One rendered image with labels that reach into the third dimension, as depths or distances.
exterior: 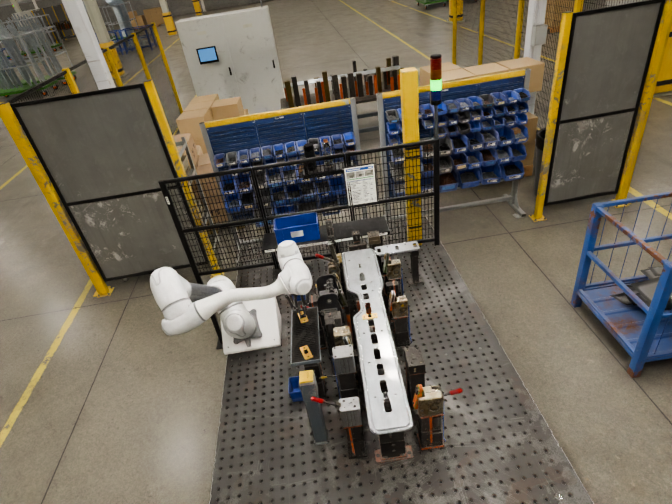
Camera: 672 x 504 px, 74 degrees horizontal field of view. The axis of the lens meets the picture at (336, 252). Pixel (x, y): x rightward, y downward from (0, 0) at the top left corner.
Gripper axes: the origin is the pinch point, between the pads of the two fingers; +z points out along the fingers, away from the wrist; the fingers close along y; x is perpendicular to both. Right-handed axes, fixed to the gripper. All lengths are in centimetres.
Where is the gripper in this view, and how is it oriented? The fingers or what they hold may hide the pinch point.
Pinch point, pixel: (301, 311)
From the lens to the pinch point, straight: 228.1
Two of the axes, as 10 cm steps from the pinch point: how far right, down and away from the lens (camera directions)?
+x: -3.0, -5.0, 8.1
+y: 9.5, -2.7, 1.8
